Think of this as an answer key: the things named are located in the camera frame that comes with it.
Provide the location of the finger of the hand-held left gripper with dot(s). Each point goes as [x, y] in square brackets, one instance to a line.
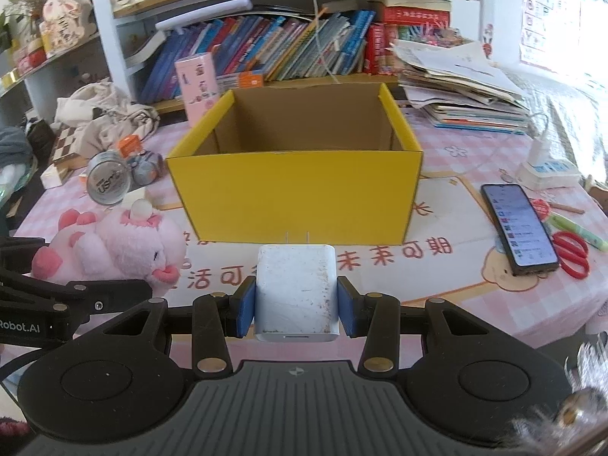
[109, 297]
[21, 247]

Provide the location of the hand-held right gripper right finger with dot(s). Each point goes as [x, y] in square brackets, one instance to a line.
[349, 311]

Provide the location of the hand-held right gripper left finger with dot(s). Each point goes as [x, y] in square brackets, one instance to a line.
[245, 308]

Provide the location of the pink plush pig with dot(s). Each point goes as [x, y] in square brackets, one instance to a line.
[118, 247]

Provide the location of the white charger block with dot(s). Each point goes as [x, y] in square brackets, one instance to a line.
[297, 289]

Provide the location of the yellow cardboard box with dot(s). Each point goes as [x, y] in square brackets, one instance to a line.
[294, 194]

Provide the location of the orange white carton box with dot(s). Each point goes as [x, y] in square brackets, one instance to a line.
[129, 145]

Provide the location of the crumpled plastic bag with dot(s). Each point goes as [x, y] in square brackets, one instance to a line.
[14, 180]

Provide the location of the white small box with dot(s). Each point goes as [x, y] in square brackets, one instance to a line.
[54, 176]

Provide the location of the grey folded cloth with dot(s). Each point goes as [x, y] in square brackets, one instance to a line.
[14, 145]

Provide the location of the wooden chessboard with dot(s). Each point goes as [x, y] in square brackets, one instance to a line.
[64, 147]

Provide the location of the black bag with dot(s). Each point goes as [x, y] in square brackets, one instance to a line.
[42, 140]

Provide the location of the silver metal can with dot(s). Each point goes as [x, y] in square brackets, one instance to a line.
[109, 180]

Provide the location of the cream cloth bag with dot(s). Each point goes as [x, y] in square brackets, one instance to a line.
[95, 109]

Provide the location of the pink checked table mat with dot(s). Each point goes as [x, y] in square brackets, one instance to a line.
[451, 161]

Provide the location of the black smartphone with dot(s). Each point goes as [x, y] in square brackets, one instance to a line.
[520, 228]

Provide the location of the red patterned small ornament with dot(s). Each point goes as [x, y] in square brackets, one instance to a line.
[540, 207]

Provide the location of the orange flat box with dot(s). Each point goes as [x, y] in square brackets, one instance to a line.
[242, 80]

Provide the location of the pink cylinder tin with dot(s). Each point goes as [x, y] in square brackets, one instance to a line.
[197, 85]

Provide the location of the white bookshelf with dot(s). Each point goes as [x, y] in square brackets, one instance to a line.
[102, 33]

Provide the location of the white pink pig ornament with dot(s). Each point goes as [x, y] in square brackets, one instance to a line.
[66, 21]

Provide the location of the green highlighter pen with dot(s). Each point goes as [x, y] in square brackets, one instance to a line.
[577, 232]

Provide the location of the thin wooden stick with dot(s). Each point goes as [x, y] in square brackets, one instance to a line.
[567, 208]

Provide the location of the white power strip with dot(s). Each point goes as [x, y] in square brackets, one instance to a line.
[548, 173]

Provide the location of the fluffy grey fur trim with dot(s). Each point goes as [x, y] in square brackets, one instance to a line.
[591, 358]

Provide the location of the stack of papers and booklets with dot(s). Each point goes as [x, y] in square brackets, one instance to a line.
[465, 85]

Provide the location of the row of colourful books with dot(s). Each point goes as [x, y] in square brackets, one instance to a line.
[266, 47]

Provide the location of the red thick dictionary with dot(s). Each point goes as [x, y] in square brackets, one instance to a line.
[380, 50]

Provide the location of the white bar lamp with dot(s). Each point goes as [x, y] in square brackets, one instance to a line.
[204, 15]

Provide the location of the red hardcover book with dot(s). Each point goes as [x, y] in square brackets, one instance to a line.
[418, 16]

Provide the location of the alphabet wall poster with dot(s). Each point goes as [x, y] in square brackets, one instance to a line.
[546, 14]

